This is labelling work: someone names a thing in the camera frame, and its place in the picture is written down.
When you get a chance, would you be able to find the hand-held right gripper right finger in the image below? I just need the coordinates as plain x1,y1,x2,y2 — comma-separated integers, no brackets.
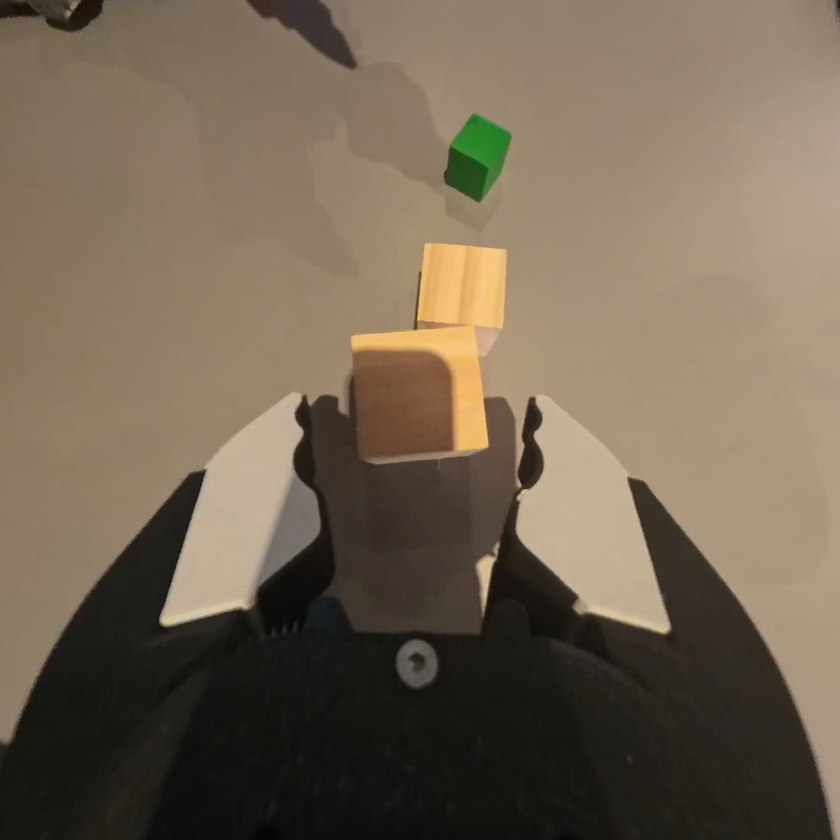
500,394,675,636

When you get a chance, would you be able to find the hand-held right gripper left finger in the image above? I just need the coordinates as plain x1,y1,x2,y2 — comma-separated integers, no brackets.
159,392,336,627

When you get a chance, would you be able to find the large plain wooden cube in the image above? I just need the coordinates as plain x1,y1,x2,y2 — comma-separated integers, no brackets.
348,326,492,467

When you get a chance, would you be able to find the medium plain wooden cube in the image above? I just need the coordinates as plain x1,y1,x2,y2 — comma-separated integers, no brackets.
415,242,509,359

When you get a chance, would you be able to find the green wooden cube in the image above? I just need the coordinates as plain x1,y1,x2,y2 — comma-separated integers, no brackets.
444,113,513,203

